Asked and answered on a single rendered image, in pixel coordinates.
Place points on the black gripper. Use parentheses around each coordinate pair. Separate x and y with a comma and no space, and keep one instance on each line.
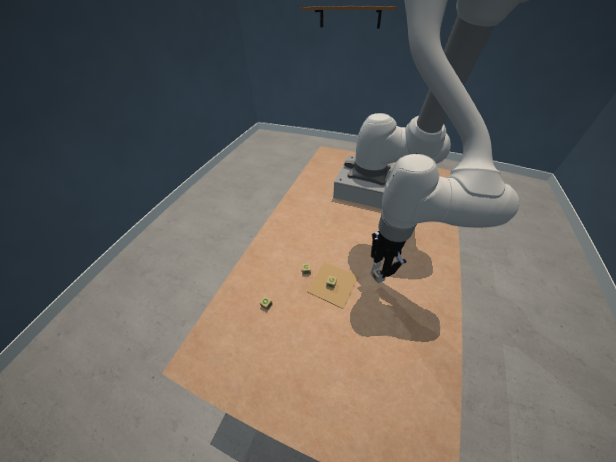
(379,251)

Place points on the tan flat mat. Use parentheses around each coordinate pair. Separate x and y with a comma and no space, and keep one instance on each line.
(344,285)

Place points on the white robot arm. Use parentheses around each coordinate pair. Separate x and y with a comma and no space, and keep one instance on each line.
(474,194)

